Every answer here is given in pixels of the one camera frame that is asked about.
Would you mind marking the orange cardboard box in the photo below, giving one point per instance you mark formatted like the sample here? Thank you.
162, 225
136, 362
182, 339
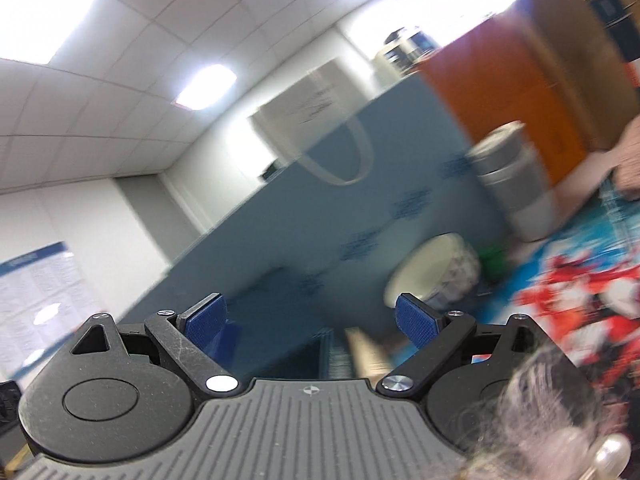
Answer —
493, 75

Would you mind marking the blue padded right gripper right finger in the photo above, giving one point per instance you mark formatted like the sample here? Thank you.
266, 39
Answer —
439, 338

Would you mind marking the person's hand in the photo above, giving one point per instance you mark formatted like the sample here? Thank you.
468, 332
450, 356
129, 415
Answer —
626, 175

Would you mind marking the white paper bag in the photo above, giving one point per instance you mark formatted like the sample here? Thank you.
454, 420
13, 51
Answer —
301, 116

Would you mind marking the colourful printed table mat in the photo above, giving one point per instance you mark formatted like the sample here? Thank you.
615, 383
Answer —
582, 288

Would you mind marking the long blue carton right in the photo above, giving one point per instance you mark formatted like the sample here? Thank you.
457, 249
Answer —
302, 258

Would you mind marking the white black patterned bowl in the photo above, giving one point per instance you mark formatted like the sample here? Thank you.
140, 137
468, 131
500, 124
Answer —
444, 272

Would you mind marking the brown cardboard box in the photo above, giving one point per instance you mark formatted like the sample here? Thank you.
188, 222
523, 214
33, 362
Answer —
590, 65

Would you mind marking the grey lidded canister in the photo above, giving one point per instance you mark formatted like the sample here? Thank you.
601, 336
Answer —
508, 165

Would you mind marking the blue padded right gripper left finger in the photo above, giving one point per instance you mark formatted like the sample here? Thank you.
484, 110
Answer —
195, 344

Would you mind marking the wall notice poster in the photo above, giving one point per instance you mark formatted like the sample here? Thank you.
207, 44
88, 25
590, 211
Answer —
44, 298

